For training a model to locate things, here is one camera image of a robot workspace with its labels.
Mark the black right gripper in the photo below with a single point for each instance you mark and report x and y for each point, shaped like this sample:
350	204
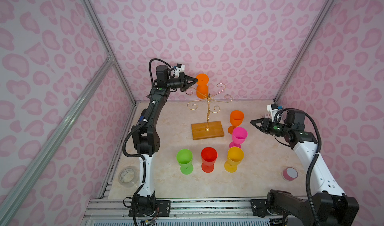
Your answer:
266	125

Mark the aluminium diagonal frame bar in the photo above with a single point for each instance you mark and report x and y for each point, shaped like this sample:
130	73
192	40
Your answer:
21	190

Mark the green plastic wine glass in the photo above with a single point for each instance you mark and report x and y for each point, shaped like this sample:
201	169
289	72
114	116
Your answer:
185	160

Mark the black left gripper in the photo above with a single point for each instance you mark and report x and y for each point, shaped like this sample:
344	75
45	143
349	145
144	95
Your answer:
183	81

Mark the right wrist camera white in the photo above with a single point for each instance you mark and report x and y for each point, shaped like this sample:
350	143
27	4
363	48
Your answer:
273	111

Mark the yellow plastic wine glass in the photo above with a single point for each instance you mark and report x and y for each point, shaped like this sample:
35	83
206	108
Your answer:
235	156

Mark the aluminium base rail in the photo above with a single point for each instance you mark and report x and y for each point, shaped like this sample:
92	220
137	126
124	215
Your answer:
107	211

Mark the red plastic wine glass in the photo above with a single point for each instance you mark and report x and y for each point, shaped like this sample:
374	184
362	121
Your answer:
209	156

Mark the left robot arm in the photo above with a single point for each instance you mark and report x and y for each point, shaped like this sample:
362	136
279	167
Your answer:
143	141

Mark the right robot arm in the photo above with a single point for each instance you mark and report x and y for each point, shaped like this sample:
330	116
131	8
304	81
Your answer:
327	203

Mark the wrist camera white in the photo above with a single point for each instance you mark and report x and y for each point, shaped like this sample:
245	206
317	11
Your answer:
273	111
178	69

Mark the pink plastic wine glass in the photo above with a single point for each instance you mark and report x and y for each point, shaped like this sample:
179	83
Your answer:
239	135

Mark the clear tape roll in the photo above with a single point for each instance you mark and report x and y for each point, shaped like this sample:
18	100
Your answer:
129	177

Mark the orange wine glass front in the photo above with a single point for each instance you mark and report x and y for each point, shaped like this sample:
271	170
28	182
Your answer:
236	119

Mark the aluminium frame corner post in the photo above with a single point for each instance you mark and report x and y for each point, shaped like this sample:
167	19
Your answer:
314	29
91	12

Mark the pink tape roll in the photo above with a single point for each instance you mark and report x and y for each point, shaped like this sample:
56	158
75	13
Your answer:
290	174

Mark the wooden rack base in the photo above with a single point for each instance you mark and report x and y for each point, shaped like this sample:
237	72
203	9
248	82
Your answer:
208	130

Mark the orange wine glass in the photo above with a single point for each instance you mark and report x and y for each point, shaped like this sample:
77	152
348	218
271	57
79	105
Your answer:
236	119
202	85

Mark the aluminium frame corner post left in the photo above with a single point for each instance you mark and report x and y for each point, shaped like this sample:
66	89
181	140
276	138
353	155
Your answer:
91	12

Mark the gold wire glass rack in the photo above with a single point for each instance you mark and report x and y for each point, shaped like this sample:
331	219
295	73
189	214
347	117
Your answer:
210	98

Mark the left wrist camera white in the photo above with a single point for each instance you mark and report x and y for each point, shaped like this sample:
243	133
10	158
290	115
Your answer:
178	69

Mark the aluminium frame corner post right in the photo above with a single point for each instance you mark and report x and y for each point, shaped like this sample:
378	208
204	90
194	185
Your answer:
314	29

